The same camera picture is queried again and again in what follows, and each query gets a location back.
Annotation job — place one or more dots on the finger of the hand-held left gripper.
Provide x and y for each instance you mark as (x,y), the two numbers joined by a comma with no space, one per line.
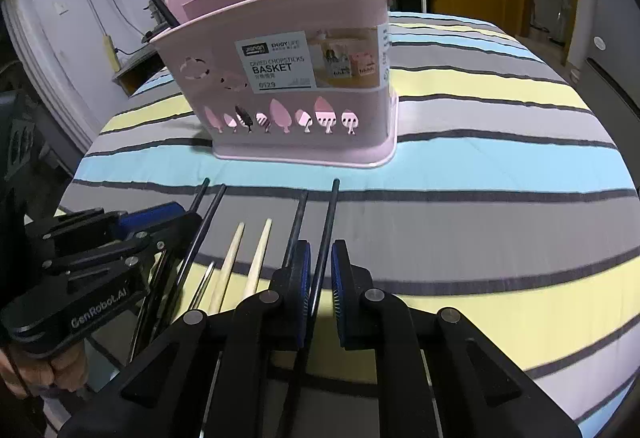
(181,225)
(150,214)

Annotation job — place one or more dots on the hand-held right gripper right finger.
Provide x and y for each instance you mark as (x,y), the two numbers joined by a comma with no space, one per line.
(338,288)

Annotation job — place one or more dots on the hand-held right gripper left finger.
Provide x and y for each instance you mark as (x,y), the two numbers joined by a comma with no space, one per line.
(303,278)

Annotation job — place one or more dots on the wooden chopstick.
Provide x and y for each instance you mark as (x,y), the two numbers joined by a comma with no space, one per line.
(257,258)
(231,258)

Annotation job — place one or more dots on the pink chopstick basket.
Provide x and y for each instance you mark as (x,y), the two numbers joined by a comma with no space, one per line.
(210,48)

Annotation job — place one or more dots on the person's left hand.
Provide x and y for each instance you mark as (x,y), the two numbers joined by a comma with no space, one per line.
(30,372)

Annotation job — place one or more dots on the silver metal chopstick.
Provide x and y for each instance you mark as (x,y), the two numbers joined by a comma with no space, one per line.
(204,283)

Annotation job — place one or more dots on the striped bed sheet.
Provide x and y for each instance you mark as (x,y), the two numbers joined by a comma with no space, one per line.
(475,218)

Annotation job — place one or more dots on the beige power strip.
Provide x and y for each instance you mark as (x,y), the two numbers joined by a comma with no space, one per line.
(110,53)

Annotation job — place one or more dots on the white panelled door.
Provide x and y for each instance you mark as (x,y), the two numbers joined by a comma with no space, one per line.
(45,68)

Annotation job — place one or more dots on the metal pot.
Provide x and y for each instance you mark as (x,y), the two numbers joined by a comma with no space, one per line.
(156,16)

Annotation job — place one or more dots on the grey cabinet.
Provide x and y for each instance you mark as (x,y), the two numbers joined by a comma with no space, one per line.
(610,78)

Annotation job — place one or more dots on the white wall switch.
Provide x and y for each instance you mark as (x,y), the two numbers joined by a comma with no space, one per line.
(61,7)

